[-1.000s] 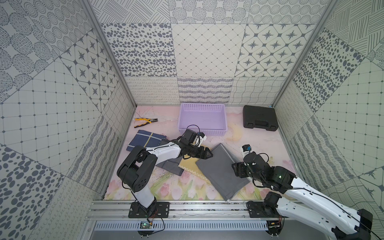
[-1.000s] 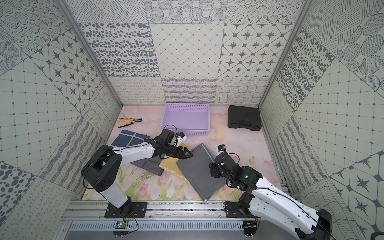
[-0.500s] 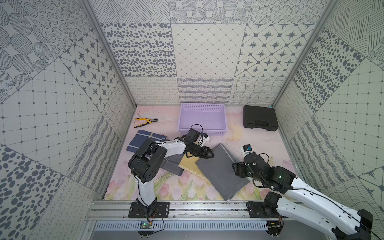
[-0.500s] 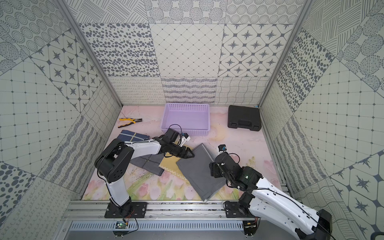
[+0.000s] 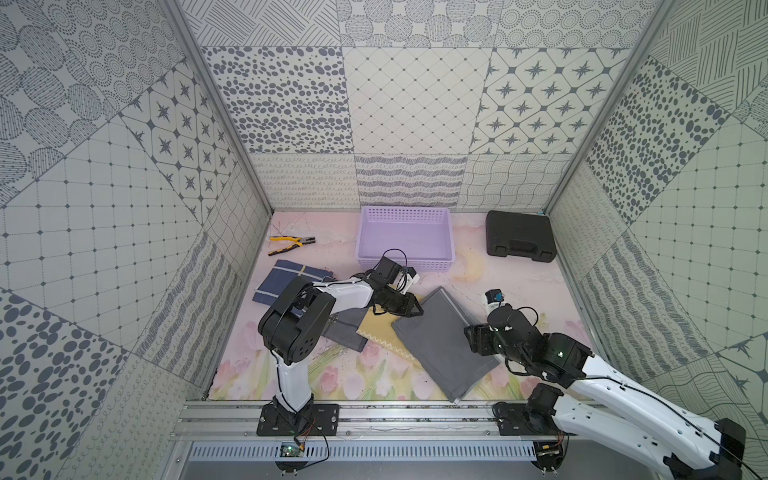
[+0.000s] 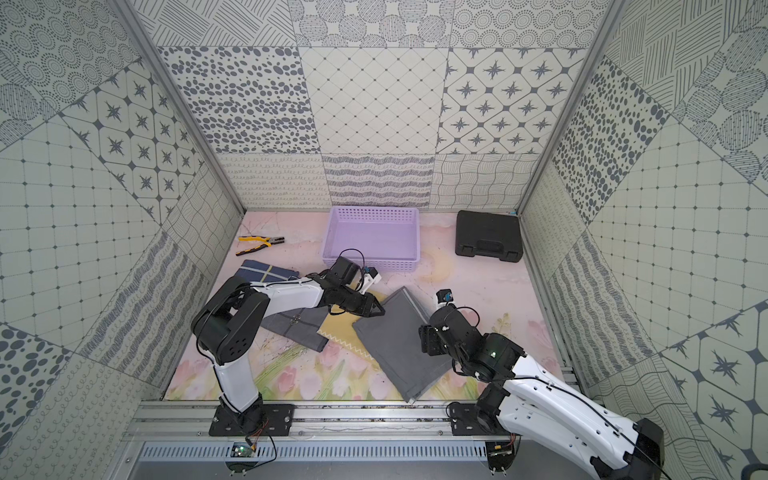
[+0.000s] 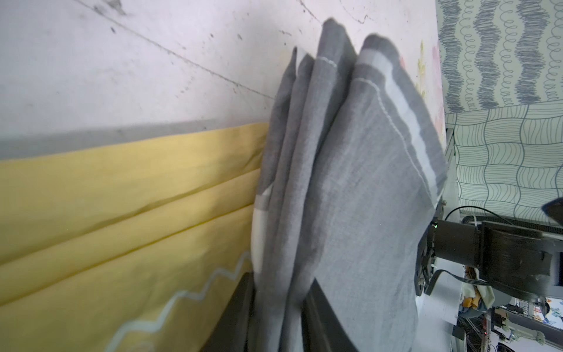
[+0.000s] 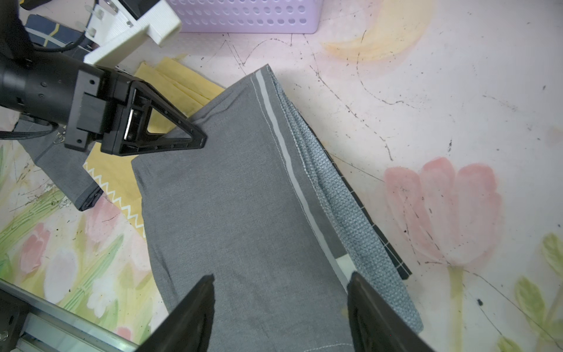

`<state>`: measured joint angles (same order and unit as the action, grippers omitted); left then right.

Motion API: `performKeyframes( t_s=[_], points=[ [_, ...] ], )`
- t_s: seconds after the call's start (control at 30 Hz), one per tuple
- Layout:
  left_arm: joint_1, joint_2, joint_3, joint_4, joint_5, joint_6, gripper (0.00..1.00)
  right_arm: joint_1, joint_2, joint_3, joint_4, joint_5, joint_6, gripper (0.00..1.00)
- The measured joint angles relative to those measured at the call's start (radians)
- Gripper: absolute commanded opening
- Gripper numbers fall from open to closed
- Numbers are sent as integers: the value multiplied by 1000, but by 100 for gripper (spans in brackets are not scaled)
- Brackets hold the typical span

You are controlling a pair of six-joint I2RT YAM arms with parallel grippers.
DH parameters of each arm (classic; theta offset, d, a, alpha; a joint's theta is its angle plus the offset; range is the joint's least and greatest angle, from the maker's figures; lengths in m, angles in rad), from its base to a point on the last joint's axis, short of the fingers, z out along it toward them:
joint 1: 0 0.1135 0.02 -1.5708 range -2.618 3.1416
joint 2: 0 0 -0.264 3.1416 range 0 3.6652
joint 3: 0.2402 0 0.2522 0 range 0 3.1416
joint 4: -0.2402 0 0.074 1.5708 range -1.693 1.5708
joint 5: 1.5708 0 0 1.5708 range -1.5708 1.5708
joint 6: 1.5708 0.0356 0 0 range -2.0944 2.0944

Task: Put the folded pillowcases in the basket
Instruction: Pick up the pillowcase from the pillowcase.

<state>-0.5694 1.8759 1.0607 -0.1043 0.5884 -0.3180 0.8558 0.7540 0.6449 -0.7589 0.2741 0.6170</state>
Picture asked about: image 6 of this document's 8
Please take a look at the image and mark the yellow zigzag pillowcase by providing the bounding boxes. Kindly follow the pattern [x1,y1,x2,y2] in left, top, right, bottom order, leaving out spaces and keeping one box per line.
[318,307,376,364]

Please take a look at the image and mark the plain grey pillowcase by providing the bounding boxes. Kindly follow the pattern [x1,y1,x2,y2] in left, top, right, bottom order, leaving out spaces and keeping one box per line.
[353,287,451,402]

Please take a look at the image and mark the purple plastic basket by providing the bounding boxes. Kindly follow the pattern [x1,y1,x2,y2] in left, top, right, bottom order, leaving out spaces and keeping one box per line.
[322,206,421,272]

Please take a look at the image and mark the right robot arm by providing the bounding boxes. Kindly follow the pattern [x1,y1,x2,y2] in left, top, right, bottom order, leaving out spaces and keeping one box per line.
[419,303,665,479]

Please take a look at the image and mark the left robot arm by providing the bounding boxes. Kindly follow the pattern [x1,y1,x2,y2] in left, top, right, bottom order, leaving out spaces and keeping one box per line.
[191,268,385,421]

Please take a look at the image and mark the dark grey plaid pillowcase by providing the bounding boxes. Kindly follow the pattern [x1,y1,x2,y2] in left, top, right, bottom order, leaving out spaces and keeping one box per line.
[261,307,328,352]

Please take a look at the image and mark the navy striped folded cloth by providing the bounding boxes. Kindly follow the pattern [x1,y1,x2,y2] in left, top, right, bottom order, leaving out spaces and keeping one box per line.
[235,260,300,283]

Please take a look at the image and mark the black plastic tool case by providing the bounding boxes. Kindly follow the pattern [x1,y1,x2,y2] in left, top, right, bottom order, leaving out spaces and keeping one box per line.
[455,210,524,263]

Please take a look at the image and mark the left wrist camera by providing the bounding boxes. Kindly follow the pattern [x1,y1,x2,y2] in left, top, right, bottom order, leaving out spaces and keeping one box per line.
[357,267,381,294]

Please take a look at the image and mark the yellow handled pliers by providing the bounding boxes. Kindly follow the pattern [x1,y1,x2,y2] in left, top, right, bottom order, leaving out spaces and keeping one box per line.
[235,236,285,257]

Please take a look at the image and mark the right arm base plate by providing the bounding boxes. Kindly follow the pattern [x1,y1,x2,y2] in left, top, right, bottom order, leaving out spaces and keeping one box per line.
[445,401,518,436]

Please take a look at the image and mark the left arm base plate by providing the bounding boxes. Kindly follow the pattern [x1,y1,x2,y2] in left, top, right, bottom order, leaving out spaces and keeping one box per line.
[208,402,295,437]

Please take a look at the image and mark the aluminium mounting rail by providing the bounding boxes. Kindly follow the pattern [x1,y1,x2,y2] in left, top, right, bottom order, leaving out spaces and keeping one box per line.
[122,398,619,442]

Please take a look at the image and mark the white vented cable duct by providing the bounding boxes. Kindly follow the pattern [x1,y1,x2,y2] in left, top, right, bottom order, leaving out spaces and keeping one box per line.
[139,440,486,463]

